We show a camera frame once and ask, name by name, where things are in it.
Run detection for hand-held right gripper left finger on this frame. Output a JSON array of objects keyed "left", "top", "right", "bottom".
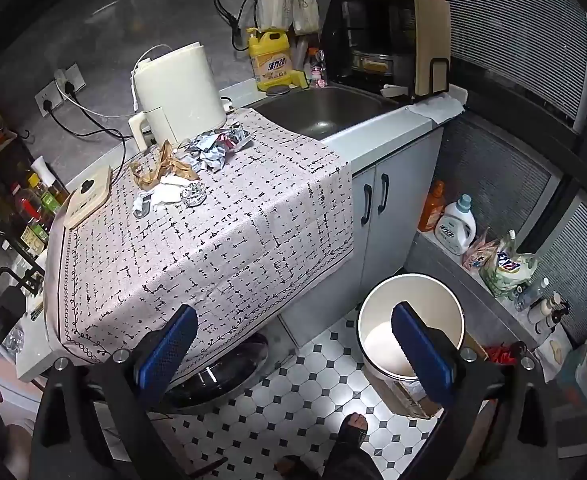
[{"left": 31, "top": 304, "right": 199, "bottom": 480}]

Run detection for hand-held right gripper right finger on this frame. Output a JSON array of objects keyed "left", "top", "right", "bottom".
[{"left": 391, "top": 301, "right": 561, "bottom": 480}]

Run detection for white round bin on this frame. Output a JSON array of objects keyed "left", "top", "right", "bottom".
[{"left": 357, "top": 273, "right": 465, "bottom": 381}]

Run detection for white tissue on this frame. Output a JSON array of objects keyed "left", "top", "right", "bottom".
[{"left": 148, "top": 175, "right": 192, "bottom": 208}]

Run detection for cardboard box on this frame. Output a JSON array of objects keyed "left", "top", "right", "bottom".
[{"left": 373, "top": 374, "right": 444, "bottom": 421}]

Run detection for front-load washing machine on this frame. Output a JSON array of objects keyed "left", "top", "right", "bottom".
[{"left": 16, "top": 310, "right": 299, "bottom": 416}]

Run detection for red plastic item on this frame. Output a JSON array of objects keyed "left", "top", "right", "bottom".
[{"left": 486, "top": 345, "right": 517, "bottom": 366}]

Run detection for person's foot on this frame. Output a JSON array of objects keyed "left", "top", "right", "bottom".
[{"left": 323, "top": 412, "right": 381, "bottom": 480}]

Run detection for pink packet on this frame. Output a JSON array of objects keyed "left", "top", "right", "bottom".
[{"left": 463, "top": 230, "right": 499, "bottom": 273}]

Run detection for printed pink tablecloth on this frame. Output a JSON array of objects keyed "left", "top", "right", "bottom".
[{"left": 44, "top": 107, "right": 355, "bottom": 378}]

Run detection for floral refill pouch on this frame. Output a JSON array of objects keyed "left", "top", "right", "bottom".
[{"left": 479, "top": 230, "right": 539, "bottom": 301}]

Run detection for clear small bottle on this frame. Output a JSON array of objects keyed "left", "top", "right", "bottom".
[{"left": 516, "top": 277, "right": 549, "bottom": 311}]

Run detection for white laundry detergent bottle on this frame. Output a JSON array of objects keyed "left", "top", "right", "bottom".
[{"left": 434, "top": 194, "right": 477, "bottom": 256}]

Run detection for white pump bottles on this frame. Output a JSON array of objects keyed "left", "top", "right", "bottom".
[{"left": 528, "top": 292, "right": 571, "bottom": 336}]

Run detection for grey sink cabinet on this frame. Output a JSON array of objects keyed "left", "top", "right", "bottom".
[{"left": 278, "top": 110, "right": 447, "bottom": 351}]

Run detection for orange bottle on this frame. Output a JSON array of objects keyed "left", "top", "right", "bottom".
[{"left": 420, "top": 180, "right": 447, "bottom": 233}]

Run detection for small foil ball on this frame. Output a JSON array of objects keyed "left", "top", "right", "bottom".
[{"left": 181, "top": 185, "right": 207, "bottom": 208}]

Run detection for small beige board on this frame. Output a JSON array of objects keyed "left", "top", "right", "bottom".
[{"left": 64, "top": 166, "right": 113, "bottom": 230}]

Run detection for crumpled brown paper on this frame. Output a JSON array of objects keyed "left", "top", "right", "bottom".
[{"left": 130, "top": 140, "right": 200, "bottom": 191}]

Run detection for row of condiment bottles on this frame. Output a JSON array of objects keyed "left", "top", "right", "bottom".
[{"left": 0, "top": 155, "right": 69, "bottom": 261}]

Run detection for crumpled grey wrapper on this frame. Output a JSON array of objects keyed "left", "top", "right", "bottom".
[{"left": 176, "top": 132, "right": 229, "bottom": 173}]

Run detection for white cloth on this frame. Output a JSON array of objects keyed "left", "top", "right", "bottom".
[{"left": 406, "top": 95, "right": 467, "bottom": 123}]

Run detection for cream electric kettle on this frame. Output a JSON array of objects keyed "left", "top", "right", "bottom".
[{"left": 128, "top": 42, "right": 228, "bottom": 153}]

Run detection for steel sink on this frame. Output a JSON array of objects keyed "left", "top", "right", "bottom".
[{"left": 254, "top": 85, "right": 399, "bottom": 141}]

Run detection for small pink bottle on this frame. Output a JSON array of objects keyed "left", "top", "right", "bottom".
[{"left": 309, "top": 50, "right": 327, "bottom": 86}]

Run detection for yellow dish soap bottle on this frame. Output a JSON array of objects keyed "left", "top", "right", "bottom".
[{"left": 246, "top": 27, "right": 308, "bottom": 93}]

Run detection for beige cutting board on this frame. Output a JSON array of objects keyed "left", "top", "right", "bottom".
[{"left": 413, "top": 0, "right": 451, "bottom": 98}]

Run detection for black dish rack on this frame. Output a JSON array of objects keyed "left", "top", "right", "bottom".
[{"left": 323, "top": 0, "right": 419, "bottom": 88}]

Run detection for white power cable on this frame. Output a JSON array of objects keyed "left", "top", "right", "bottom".
[{"left": 61, "top": 42, "right": 174, "bottom": 121}]

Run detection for black power cable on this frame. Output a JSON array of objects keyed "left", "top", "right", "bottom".
[{"left": 44, "top": 87, "right": 132, "bottom": 141}]

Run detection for wall socket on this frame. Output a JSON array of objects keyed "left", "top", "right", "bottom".
[
  {"left": 54, "top": 63, "right": 85, "bottom": 93},
  {"left": 34, "top": 85, "right": 64, "bottom": 117}
]

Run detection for black looped cable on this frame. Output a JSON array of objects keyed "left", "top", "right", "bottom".
[{"left": 214, "top": 0, "right": 259, "bottom": 51}]

